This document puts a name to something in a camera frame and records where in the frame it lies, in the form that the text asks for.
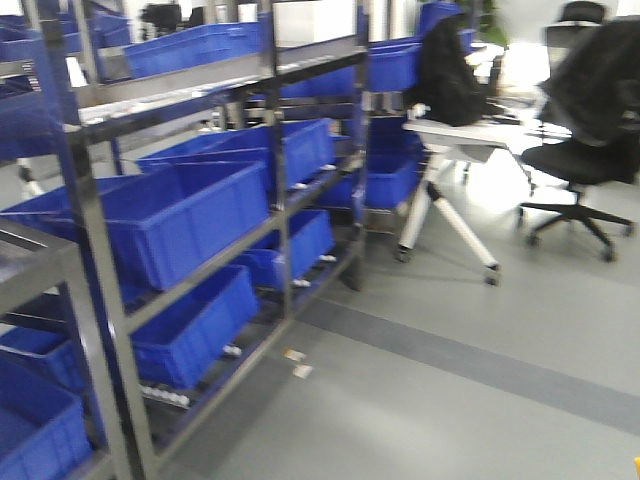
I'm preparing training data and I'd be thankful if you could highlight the black bag on table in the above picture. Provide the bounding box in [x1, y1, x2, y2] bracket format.
[416, 14, 492, 127]

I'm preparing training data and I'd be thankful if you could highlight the large blue rack bin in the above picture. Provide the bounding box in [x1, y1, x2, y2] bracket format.
[0, 159, 271, 292]

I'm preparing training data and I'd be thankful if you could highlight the black office chair with jacket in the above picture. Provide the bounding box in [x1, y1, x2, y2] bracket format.
[517, 15, 639, 262]

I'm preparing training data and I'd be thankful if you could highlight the lower blue rack bin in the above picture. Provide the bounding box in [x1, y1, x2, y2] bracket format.
[131, 265, 259, 389]

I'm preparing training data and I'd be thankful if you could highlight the metal shelf rack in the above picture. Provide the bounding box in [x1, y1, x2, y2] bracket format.
[0, 0, 374, 480]

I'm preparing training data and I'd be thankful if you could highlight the white folding table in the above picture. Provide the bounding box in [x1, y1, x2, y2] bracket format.
[397, 117, 534, 287]

